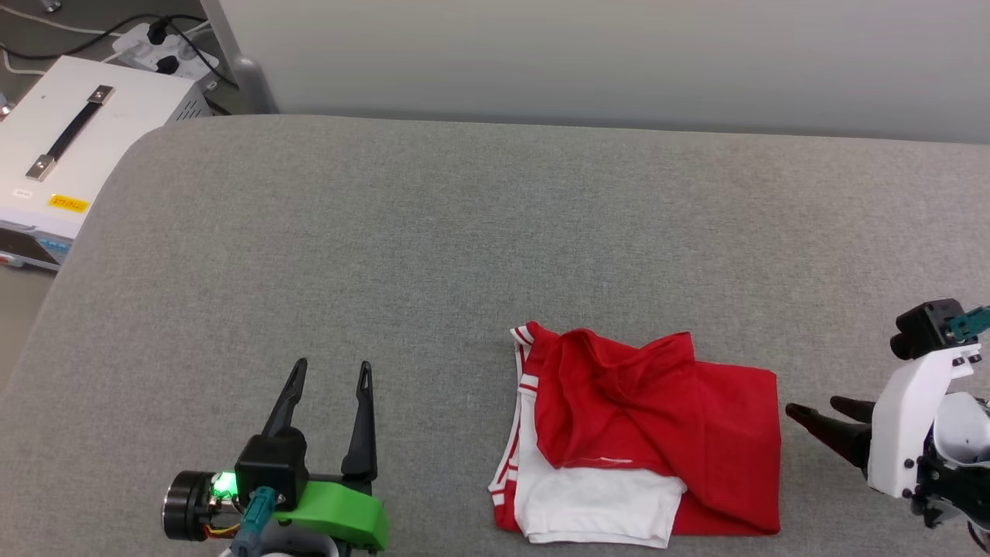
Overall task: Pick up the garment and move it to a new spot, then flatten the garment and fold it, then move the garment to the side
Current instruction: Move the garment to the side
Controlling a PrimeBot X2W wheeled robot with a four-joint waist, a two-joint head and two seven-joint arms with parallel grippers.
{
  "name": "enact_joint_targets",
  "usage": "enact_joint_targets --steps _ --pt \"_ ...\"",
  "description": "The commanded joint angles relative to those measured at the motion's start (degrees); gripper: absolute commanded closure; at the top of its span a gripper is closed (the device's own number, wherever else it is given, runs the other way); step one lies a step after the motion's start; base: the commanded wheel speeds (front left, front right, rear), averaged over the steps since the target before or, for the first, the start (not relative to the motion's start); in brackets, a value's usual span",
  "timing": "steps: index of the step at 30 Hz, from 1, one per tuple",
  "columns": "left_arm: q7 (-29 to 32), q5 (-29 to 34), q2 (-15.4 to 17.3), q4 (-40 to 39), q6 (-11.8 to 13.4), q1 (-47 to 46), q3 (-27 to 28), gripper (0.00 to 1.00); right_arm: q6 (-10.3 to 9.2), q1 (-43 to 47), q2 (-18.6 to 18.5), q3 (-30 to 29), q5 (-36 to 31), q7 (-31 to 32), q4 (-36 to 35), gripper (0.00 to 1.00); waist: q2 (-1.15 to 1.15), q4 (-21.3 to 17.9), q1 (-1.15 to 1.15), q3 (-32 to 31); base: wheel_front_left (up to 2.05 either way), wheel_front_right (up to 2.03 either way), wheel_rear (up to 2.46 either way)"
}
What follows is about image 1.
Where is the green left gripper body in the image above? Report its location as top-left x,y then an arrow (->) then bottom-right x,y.
274,480 -> 391,552

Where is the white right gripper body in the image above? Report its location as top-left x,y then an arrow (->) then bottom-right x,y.
866,343 -> 984,498

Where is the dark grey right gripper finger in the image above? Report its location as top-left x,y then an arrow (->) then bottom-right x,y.
831,396 -> 877,425
784,404 -> 874,470

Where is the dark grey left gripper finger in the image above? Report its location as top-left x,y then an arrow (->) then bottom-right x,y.
341,361 -> 379,477
262,357 -> 309,439

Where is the red white jersey garment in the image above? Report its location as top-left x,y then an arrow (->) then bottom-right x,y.
487,321 -> 782,549

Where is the white power supply box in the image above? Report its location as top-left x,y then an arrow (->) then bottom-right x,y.
0,56 -> 214,272

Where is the grey partition foot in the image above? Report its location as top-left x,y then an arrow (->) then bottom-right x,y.
200,0 -> 280,116

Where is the white power strip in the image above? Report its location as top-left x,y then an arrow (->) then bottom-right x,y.
111,21 -> 222,83

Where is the teal left camera connector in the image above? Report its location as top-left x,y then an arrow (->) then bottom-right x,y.
230,486 -> 278,557

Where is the teal camera connector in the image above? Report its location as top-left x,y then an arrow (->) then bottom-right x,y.
949,305 -> 990,342
230,486 -> 278,557

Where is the teal right camera connector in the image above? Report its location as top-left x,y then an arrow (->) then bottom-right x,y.
949,305 -> 990,342

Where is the black strap handle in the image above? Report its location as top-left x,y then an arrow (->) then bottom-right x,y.
25,85 -> 116,183

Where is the black power cable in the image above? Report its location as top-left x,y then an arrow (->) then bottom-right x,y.
0,13 -> 241,90

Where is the white cable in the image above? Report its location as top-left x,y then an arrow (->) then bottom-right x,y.
0,4 -> 118,78

